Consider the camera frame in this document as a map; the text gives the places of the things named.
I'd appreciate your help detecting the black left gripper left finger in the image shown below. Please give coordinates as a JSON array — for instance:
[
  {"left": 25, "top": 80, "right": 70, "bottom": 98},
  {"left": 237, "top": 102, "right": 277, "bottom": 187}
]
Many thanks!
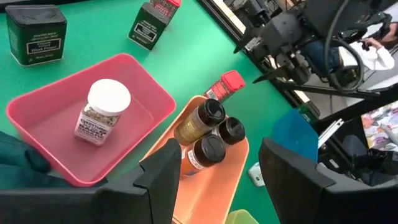
[{"left": 102, "top": 138, "right": 182, "bottom": 224}]

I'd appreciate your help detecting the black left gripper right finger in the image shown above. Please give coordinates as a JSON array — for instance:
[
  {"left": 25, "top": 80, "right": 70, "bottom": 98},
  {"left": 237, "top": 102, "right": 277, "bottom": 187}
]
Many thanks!
[{"left": 258, "top": 138, "right": 336, "bottom": 224}]

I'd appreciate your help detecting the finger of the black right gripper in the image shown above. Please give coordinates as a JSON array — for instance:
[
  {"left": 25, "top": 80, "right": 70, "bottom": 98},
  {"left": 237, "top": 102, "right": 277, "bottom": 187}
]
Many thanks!
[
  {"left": 253, "top": 67, "right": 292, "bottom": 84},
  {"left": 233, "top": 29, "right": 261, "bottom": 54}
]

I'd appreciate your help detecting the red lid spice tin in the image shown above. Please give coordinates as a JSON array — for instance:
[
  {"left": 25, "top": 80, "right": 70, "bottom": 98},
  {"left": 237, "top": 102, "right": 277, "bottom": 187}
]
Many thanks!
[
  {"left": 149, "top": 0, "right": 183, "bottom": 18},
  {"left": 203, "top": 70, "right": 246, "bottom": 103}
]

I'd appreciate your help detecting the black lid spice bottle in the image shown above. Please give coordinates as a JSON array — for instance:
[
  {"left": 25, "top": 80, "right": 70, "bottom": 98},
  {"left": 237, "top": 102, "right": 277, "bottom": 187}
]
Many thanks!
[
  {"left": 180, "top": 134, "right": 227, "bottom": 177},
  {"left": 211, "top": 116, "right": 246, "bottom": 147},
  {"left": 174, "top": 98, "right": 226, "bottom": 146}
]

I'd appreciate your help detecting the dark square pepper tin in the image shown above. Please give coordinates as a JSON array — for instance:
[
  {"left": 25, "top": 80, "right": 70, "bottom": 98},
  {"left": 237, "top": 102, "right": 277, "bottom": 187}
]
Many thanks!
[
  {"left": 127, "top": 2, "right": 172, "bottom": 51},
  {"left": 5, "top": 4, "right": 68, "bottom": 67}
]

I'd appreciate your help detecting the blue plastic bin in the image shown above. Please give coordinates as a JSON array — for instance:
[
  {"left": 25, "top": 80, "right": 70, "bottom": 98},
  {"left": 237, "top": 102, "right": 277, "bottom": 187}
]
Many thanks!
[{"left": 270, "top": 108, "right": 320, "bottom": 162}]

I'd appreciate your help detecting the orange plastic bin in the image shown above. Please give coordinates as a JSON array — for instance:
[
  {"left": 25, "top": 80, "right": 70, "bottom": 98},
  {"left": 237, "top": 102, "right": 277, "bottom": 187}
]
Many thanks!
[{"left": 139, "top": 95, "right": 250, "bottom": 224}]

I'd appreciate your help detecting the yellow-green plastic bin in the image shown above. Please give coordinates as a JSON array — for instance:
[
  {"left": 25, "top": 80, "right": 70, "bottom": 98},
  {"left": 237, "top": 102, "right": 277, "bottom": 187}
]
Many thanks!
[{"left": 225, "top": 209, "right": 259, "bottom": 224}]

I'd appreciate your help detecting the person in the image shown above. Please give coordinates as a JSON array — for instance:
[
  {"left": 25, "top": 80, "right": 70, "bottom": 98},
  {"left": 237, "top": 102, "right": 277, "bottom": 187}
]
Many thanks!
[{"left": 303, "top": 21, "right": 398, "bottom": 77}]

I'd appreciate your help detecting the pink plastic bin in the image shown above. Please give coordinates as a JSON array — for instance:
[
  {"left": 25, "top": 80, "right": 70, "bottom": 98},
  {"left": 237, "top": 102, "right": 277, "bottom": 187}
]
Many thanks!
[{"left": 6, "top": 53, "right": 177, "bottom": 187}]

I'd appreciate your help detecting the dark green cloth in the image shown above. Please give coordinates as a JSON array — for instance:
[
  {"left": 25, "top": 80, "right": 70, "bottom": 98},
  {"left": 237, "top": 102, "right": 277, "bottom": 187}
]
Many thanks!
[{"left": 0, "top": 131, "right": 71, "bottom": 190}]

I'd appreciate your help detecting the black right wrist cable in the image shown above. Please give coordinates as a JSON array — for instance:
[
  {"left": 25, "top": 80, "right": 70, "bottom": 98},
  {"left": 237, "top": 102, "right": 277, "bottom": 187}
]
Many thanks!
[{"left": 325, "top": 0, "right": 365, "bottom": 91}]

